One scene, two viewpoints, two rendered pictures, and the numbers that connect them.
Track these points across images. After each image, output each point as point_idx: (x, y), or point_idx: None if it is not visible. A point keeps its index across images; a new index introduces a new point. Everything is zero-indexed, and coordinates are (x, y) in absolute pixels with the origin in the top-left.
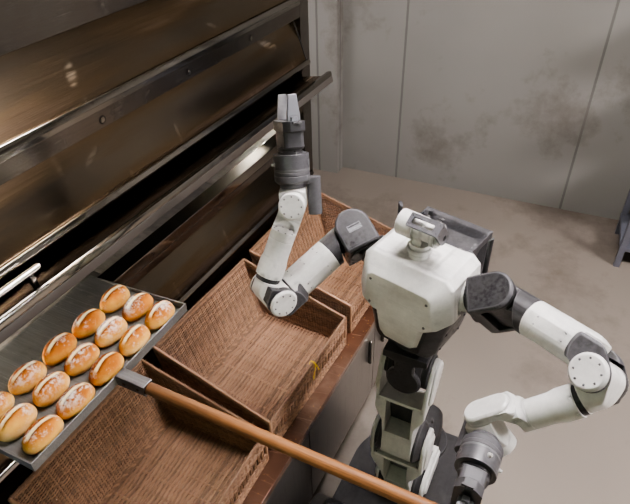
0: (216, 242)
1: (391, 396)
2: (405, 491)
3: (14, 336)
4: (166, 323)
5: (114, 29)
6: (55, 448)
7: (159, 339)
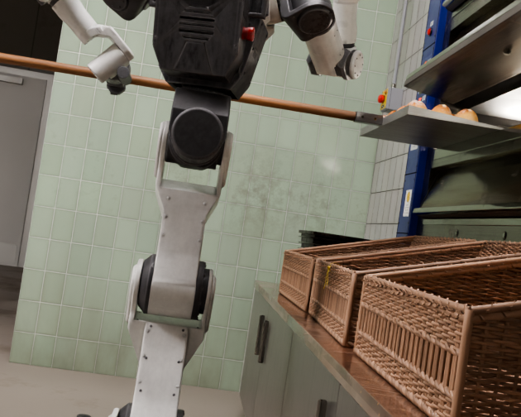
0: None
1: (202, 185)
2: (155, 79)
3: None
4: (399, 109)
5: None
6: (364, 132)
7: (394, 119)
